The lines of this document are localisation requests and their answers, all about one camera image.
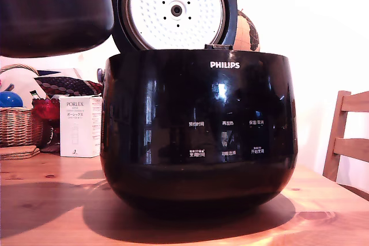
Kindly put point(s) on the wicker basket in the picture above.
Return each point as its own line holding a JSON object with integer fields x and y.
{"x": 17, "y": 126}

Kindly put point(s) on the white Porlex box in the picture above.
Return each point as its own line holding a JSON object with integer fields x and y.
{"x": 76, "y": 130}

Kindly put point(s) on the rice cooker lid, white plate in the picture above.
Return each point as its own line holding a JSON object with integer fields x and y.
{"x": 176, "y": 9}

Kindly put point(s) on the blue ball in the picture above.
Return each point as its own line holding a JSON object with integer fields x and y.
{"x": 10, "y": 99}

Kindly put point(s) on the beige globe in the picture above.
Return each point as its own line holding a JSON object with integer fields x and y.
{"x": 245, "y": 34}

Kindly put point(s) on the dark patterned cushion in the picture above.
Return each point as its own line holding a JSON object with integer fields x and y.
{"x": 69, "y": 84}

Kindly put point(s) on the black rice cooker pot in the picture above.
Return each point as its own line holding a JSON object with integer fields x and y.
{"x": 52, "y": 12}

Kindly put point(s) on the red glass bowl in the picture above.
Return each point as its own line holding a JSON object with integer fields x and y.
{"x": 46, "y": 109}

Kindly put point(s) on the wooden chair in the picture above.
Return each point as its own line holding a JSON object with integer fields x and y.
{"x": 343, "y": 142}

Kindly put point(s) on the black Philips rice cooker body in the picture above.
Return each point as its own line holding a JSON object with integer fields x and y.
{"x": 199, "y": 142}

